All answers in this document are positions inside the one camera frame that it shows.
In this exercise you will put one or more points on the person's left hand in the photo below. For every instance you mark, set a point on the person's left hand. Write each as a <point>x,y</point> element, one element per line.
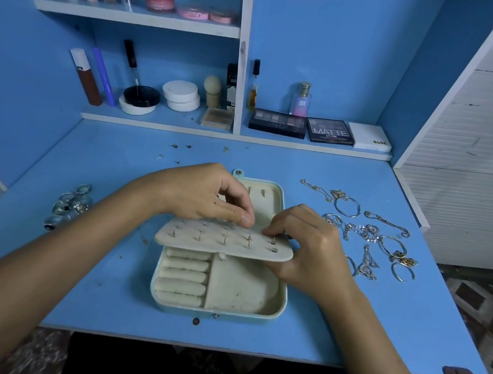
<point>201,189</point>

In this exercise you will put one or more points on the person's right hand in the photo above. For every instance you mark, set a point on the person's right hand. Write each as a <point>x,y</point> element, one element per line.
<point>323,260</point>

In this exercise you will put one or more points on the cream jewellery box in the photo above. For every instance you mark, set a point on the cream jewellery box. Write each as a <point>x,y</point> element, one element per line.
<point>237,292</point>

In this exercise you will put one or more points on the pile of silver rings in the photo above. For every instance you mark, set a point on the pile of silver rings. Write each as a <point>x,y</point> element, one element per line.
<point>67,206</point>

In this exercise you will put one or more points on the person's right forearm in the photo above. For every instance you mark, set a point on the person's right forearm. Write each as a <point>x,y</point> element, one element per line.
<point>381,370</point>

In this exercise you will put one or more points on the person's left forearm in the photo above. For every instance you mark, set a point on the person's left forearm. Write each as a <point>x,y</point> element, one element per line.
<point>37,266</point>

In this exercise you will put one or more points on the white flat box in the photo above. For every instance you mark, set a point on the white flat box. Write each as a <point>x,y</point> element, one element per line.
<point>369,137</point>

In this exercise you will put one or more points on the square brown powder compact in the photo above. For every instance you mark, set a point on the square brown powder compact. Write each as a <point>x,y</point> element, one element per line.
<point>217,119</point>

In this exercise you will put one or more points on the white round cream jar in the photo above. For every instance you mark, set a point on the white round cream jar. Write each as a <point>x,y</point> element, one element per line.
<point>181,96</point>

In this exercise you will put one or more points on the dark eyeshadow palette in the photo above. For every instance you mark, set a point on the dark eyeshadow palette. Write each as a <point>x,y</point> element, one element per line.
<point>278,123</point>

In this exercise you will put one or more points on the beige makeup sponge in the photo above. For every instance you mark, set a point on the beige makeup sponge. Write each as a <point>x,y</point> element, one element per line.
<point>212,88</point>

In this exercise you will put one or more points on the black cosmetic bottle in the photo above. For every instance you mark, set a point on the black cosmetic bottle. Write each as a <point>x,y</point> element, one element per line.
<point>231,88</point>

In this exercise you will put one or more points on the white bowl black inside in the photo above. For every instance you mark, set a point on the white bowl black inside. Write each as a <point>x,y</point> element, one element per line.
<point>140,97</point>

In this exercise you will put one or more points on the thin dark cosmetic bottle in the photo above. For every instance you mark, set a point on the thin dark cosmetic bottle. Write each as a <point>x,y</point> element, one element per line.
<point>253,86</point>

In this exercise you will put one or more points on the black lettered eyeshadow palette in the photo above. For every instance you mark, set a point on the black lettered eyeshadow palette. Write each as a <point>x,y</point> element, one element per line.
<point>331,131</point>

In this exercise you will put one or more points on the small pink perfume bottle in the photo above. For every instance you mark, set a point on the small pink perfume bottle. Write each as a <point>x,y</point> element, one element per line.
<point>301,101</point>

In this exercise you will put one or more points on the black makeup brush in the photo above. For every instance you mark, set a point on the black makeup brush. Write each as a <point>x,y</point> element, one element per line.
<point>131,61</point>

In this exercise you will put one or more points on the blue cosmetic tube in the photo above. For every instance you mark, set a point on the blue cosmetic tube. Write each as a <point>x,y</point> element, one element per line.
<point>104,78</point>

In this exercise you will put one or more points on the brown lipstick tube white cap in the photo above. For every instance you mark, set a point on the brown lipstick tube white cap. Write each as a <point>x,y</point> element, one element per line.
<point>88,80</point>

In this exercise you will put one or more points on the pink flat compact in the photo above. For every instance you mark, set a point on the pink flat compact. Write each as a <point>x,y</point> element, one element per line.
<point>194,14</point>
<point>221,18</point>

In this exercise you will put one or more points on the white shelf unit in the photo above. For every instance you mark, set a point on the white shelf unit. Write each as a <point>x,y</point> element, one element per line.
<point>246,21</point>

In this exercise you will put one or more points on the white slatted cabinet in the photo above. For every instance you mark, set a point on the white slatted cabinet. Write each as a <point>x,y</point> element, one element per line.
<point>481,161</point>

